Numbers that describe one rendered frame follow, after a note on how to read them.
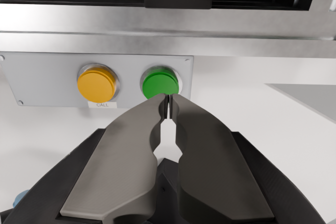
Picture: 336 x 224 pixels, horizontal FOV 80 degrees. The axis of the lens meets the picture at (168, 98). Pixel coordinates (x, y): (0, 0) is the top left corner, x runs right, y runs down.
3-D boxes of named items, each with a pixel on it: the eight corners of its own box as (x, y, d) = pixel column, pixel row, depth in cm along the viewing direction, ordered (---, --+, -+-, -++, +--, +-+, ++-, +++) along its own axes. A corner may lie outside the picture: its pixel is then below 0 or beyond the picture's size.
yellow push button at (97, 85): (120, 95, 24) (116, 104, 23) (86, 94, 24) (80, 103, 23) (116, 64, 22) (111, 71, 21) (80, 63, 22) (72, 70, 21)
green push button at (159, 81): (177, 96, 24) (178, 105, 23) (144, 96, 24) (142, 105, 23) (179, 65, 22) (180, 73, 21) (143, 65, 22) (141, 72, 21)
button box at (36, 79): (186, 87, 30) (189, 112, 24) (43, 84, 30) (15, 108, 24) (189, 40, 26) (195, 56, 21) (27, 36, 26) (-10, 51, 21)
